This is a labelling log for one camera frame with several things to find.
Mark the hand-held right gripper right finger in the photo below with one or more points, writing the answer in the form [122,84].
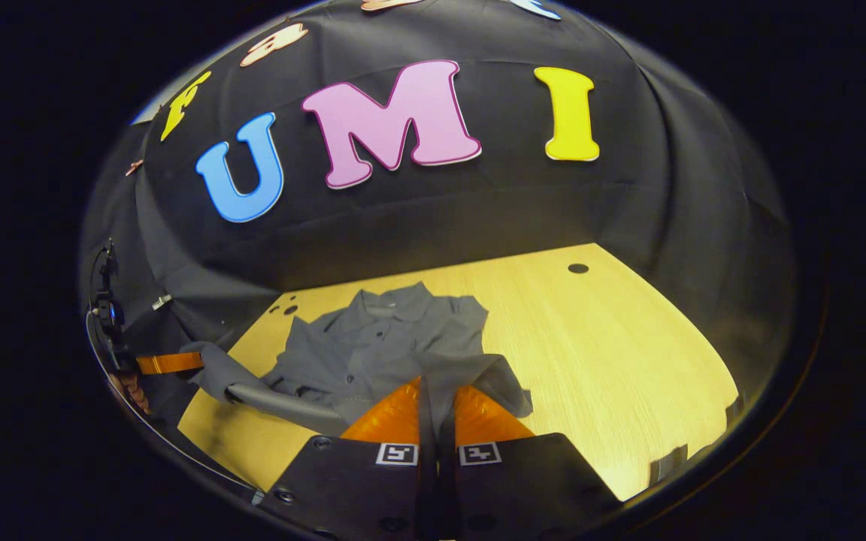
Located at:
[516,488]

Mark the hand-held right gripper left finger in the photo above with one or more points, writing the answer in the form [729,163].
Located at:
[358,488]

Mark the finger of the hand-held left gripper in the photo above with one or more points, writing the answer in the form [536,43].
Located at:
[170,363]

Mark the grey polo shirt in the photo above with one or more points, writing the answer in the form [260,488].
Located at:
[373,338]

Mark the small white clip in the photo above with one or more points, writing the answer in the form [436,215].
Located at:
[161,302]

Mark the copper-coloured clip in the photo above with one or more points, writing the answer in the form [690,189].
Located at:
[134,167]

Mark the black backdrop cloth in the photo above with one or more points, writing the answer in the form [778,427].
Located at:
[478,203]

